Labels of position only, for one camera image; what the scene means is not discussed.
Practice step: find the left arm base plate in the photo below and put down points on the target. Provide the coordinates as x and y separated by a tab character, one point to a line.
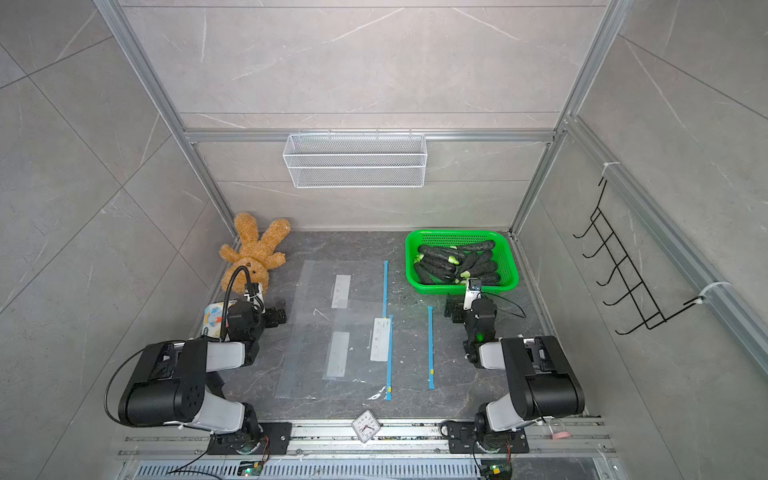
270	437

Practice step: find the small white clock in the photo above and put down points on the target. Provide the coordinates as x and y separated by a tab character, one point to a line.
365	426

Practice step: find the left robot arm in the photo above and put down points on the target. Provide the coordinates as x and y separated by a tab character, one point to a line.
178	382

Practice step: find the clear zip-top bag blue zipper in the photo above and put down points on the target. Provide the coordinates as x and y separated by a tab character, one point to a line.
369	353

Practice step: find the green plastic basket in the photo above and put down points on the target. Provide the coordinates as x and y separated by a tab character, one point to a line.
499	260

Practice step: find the white wire wall basket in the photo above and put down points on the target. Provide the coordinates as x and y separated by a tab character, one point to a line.
356	160

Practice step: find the black wall hook rack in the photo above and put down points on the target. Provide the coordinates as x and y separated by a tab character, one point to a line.
626	272

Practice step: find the brown teddy bear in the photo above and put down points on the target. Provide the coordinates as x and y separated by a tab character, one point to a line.
257	252

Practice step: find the colourful tissue pack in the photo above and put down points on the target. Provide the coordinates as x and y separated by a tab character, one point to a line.
212	321

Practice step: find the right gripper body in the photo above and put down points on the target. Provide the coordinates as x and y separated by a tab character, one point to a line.
456	307

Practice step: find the pink sand timer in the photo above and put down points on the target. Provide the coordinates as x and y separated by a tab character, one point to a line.
558	431

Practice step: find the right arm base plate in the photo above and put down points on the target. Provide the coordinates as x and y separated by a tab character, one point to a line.
465	437

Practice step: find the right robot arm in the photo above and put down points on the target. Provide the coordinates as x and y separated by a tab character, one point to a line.
541	383

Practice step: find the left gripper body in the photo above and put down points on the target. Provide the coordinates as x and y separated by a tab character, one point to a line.
271	315

